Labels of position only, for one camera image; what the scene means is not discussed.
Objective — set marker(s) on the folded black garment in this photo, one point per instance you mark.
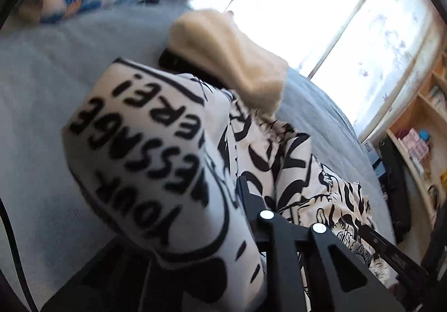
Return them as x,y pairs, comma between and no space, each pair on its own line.
174,60

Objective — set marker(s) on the yellow cloth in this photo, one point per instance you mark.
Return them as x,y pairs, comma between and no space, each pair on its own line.
444,181

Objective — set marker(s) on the small blue box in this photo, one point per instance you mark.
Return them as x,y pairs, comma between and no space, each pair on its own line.
424,134

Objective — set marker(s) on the black printed cloth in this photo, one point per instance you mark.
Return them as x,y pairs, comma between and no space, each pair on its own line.
398,193

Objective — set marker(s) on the white sheer leaf-print curtain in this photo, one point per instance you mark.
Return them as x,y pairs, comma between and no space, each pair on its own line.
384,46

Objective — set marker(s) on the white black-lettered hooded jacket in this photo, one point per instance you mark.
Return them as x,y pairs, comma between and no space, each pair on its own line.
139,141

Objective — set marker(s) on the folded cream fleece garment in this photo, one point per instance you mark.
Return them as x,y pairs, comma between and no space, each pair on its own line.
216,43

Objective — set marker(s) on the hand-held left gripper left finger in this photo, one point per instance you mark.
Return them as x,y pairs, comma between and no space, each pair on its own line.
115,280

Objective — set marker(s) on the wooden bookshelf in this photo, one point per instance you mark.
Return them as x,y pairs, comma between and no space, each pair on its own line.
426,113

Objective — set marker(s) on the white and blue carton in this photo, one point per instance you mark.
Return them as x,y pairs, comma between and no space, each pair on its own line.
372,158

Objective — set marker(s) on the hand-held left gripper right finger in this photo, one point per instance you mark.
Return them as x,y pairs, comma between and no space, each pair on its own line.
251,200

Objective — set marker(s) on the pink drawer organizer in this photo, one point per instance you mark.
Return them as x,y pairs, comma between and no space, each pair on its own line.
415,148

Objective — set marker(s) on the grey-blue bed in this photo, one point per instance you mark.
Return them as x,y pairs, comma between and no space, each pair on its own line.
42,106

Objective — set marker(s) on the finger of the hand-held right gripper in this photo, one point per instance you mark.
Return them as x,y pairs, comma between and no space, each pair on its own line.
394,259

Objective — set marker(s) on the row of books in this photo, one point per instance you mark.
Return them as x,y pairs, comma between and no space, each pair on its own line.
438,95

